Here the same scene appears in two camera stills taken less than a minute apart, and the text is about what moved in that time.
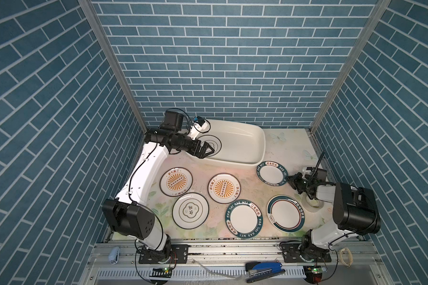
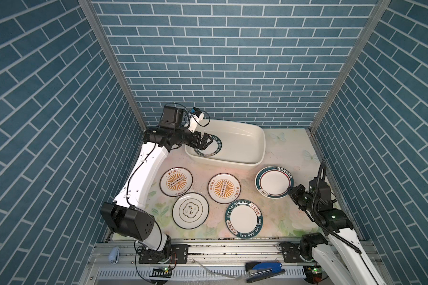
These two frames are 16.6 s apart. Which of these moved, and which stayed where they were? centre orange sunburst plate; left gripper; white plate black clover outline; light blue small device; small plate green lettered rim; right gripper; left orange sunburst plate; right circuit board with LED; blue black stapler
Moved: left gripper; right gripper; small plate green lettered rim
Stayed: centre orange sunburst plate; light blue small device; right circuit board with LED; white plate black clover outline; blue black stapler; left orange sunburst plate
